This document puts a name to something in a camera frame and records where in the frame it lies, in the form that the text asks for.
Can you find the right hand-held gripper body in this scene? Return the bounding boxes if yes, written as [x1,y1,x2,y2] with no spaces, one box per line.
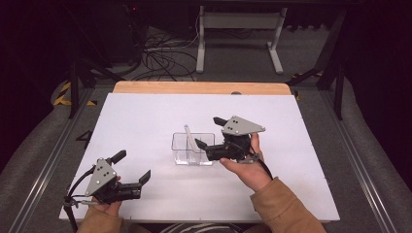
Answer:
[205,115,266,163]

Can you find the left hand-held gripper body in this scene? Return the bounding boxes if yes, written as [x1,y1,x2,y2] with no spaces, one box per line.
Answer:
[85,156,144,205]

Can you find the clear plastic organizer box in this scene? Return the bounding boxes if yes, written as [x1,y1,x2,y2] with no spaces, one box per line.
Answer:
[171,131,217,167]

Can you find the person's left hand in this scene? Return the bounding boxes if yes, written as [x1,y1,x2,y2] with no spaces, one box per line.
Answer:
[93,176,123,217]

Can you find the person's right hand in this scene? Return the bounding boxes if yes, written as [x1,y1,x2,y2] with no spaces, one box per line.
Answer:
[219,132,275,193]

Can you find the white board sheet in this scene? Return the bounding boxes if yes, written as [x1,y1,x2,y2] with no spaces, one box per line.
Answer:
[58,92,341,223]

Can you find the person's striped clothing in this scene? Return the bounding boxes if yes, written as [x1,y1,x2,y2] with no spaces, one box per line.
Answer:
[157,222,248,233]

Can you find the black metal stand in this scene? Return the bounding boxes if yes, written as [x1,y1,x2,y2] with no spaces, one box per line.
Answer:
[67,57,126,119]
[286,9,348,121]

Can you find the yellow black hazard tape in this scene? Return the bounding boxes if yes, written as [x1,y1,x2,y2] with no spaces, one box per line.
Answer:
[52,81,98,107]

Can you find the black equipment case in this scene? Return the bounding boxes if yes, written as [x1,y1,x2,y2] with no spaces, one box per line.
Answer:
[96,0,148,67]

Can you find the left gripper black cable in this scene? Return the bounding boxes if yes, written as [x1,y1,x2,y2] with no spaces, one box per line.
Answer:
[62,165,100,233]

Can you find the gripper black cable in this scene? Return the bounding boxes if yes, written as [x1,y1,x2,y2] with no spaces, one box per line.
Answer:
[62,165,100,233]
[248,145,275,181]

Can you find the small black bracket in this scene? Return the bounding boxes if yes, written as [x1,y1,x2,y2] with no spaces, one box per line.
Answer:
[75,129,93,150]

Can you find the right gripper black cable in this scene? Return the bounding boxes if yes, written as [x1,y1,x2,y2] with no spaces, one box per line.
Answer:
[248,145,275,181]

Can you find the aluminium floor rail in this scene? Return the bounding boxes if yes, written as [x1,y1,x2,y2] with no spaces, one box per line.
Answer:
[8,86,95,233]
[319,88,400,233]

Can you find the white metal desk frame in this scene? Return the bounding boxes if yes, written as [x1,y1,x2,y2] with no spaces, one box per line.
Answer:
[195,5,289,76]

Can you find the tangle of black cables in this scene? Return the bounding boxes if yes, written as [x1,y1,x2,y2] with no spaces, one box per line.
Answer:
[130,18,200,83]

